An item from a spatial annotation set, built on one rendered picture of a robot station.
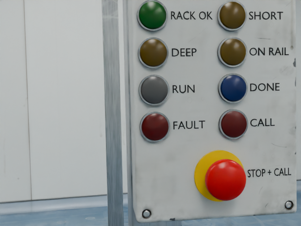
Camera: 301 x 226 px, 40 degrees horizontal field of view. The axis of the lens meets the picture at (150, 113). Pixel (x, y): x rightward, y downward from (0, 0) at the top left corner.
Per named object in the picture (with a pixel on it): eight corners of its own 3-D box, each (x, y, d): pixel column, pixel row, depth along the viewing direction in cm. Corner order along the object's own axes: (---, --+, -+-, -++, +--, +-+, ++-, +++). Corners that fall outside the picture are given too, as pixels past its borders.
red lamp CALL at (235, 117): (248, 137, 41) (248, 110, 41) (221, 138, 41) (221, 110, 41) (245, 136, 42) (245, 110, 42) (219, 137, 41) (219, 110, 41)
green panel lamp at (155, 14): (167, 28, 39) (167, -1, 39) (139, 28, 39) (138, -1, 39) (166, 30, 40) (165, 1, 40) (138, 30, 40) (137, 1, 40)
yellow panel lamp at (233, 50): (247, 65, 41) (247, 37, 41) (221, 65, 40) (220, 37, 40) (245, 66, 41) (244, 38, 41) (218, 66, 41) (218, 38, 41)
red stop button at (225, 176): (249, 201, 39) (248, 159, 39) (208, 204, 38) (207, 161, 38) (233, 190, 43) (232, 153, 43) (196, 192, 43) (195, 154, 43)
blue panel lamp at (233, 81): (248, 102, 41) (247, 73, 41) (221, 102, 40) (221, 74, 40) (245, 101, 42) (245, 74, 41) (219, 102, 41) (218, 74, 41)
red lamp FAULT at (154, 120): (169, 141, 40) (169, 112, 40) (141, 141, 40) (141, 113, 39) (168, 140, 41) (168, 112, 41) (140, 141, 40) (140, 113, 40)
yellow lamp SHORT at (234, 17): (247, 28, 40) (247, 0, 40) (220, 28, 40) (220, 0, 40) (244, 29, 41) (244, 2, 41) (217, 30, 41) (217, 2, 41)
